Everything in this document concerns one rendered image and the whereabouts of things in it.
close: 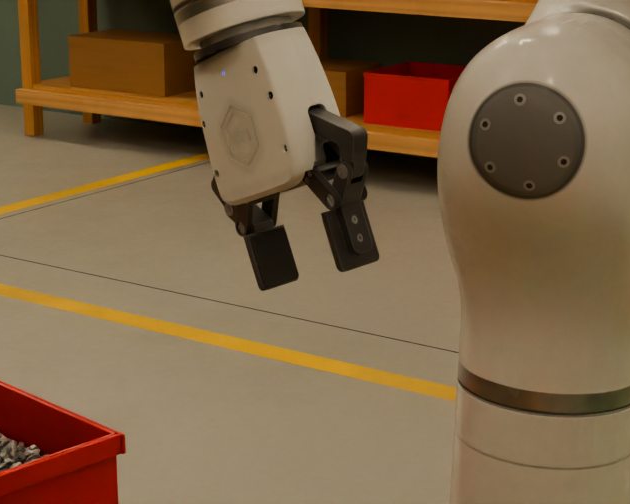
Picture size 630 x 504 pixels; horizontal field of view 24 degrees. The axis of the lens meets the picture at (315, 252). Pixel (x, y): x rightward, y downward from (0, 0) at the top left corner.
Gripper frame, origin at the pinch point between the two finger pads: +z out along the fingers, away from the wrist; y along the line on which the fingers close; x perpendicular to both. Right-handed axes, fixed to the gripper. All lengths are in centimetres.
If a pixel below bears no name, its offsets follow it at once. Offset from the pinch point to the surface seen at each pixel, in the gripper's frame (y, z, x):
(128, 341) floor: -304, 17, 147
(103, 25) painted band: -596, -132, 342
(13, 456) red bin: -41.4, 9.6, -7.0
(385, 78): -393, -50, 348
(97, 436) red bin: -34.2, 9.7, -2.3
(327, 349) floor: -265, 36, 187
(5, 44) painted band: -668, -145, 320
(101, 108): -539, -82, 294
